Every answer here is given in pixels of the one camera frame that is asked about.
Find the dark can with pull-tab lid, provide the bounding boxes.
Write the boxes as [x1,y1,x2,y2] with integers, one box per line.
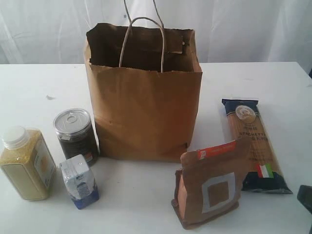
[53,108,99,166]

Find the yellow grain bottle white cap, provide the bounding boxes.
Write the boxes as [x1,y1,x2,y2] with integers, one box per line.
[0,126,56,200]

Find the small white blue carton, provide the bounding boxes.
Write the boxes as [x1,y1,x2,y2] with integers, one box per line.
[59,155,99,210]

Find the brown paper shopping bag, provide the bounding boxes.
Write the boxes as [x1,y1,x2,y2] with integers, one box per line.
[83,0,203,163]

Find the brown kraft stand-up pouch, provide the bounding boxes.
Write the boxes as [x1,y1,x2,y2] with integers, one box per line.
[171,137,251,230]

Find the spaghetti packet with Italian flag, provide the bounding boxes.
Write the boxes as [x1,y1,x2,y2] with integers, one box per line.
[221,98,292,194]

